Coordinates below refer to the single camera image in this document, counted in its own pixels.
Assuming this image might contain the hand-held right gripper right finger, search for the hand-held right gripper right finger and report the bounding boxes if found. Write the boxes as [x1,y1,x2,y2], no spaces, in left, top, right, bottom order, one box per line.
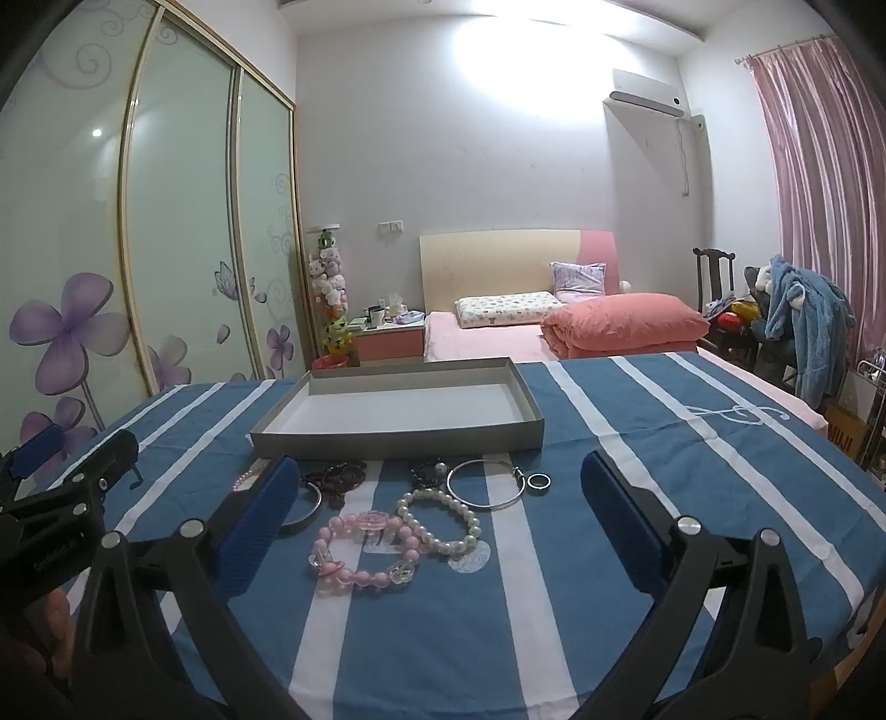
[580,450,826,720]

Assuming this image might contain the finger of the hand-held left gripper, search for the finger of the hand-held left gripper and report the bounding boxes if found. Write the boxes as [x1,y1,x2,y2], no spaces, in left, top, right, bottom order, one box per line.
[42,429,141,515]
[0,424,66,489]

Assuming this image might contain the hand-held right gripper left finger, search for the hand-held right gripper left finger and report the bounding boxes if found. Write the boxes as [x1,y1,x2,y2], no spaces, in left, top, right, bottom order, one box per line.
[69,453,326,720]

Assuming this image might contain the white pearl bracelet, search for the white pearl bracelet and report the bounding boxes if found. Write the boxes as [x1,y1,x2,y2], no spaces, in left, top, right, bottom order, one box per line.
[396,486,483,559]

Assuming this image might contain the grey shallow tray box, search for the grey shallow tray box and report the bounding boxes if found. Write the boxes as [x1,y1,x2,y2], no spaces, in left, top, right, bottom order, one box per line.
[249,357,545,462]

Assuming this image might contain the blue white striped tablecloth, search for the blue white striped tablecloth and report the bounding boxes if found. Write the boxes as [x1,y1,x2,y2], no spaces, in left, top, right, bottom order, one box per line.
[42,352,866,720]

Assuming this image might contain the large silver hoop bangle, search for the large silver hoop bangle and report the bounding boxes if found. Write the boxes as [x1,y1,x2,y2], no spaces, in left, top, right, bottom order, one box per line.
[446,459,522,512]

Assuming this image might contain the folded salmon pink quilt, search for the folded salmon pink quilt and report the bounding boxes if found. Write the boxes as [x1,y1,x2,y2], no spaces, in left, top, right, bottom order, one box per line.
[540,292,711,361]

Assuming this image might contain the bed with pink sheet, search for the bed with pink sheet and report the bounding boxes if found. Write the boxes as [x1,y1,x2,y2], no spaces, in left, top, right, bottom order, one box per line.
[422,308,830,425]

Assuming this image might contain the pink white nightstand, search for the pink white nightstand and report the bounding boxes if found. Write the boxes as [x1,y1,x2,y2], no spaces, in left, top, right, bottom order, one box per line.
[346,317,426,366]

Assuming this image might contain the colourful toys on chair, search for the colourful toys on chair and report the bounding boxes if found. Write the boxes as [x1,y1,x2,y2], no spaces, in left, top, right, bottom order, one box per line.
[706,297,763,333]

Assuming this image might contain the cardboard box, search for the cardboard box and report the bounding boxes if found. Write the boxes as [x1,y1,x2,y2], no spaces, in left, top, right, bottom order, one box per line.
[823,402,871,466]

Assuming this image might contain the white patterned pillow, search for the white patterned pillow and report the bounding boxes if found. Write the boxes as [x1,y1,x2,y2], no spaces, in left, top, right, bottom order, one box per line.
[455,291,567,328]

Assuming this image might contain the purple pillow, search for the purple pillow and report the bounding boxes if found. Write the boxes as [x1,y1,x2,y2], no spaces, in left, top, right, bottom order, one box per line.
[549,261,608,304]

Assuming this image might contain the hanging stack of plush toys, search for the hanging stack of plush toys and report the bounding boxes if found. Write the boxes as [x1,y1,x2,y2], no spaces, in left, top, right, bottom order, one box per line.
[308,225,351,361]

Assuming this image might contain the floral sliding door wardrobe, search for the floral sliding door wardrobe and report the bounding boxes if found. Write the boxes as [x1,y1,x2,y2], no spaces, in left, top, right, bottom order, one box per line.
[0,0,310,472]

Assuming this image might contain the dark wooden chair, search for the dark wooden chair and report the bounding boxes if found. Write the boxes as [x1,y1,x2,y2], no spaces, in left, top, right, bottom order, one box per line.
[693,247,760,369]

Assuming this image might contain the blue fleece robe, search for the blue fleece robe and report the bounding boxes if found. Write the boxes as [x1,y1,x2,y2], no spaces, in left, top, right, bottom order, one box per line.
[763,255,858,418]

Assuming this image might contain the cream pink headboard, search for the cream pink headboard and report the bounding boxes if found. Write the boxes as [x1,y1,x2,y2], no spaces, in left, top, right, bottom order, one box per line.
[419,230,620,321]

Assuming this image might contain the pink curtain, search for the pink curtain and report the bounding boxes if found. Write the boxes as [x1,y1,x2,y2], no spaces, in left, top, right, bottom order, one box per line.
[744,31,886,364]

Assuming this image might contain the white air conditioner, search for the white air conditioner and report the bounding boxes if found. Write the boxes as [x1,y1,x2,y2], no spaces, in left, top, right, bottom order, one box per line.
[602,68,702,116]

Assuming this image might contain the curtain rod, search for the curtain rod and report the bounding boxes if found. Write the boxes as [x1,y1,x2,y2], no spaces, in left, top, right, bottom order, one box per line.
[735,31,840,68]

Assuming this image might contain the dark red bead bracelet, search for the dark red bead bracelet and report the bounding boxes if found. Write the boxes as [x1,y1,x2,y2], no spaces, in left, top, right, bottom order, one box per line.
[299,460,368,511]

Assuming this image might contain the black bead hair tie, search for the black bead hair tie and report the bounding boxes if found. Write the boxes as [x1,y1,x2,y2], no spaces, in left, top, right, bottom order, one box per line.
[407,457,450,490]

